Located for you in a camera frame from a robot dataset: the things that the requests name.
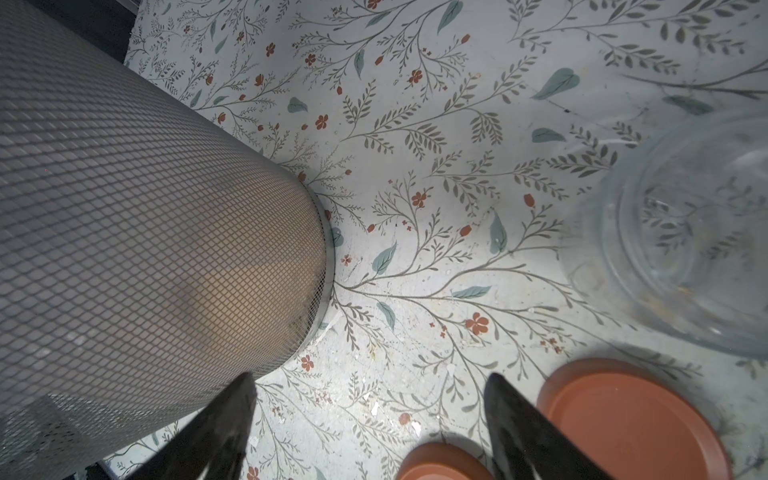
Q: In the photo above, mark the grey mesh trash bin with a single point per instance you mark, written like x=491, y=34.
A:
x=147, y=257

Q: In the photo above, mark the orange jar lid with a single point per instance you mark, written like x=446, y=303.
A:
x=630, y=424
x=440, y=461

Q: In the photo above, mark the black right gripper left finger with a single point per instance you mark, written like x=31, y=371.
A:
x=213, y=445

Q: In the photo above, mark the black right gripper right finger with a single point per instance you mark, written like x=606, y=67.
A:
x=525, y=444

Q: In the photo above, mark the oatmeal jar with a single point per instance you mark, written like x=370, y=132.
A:
x=674, y=238

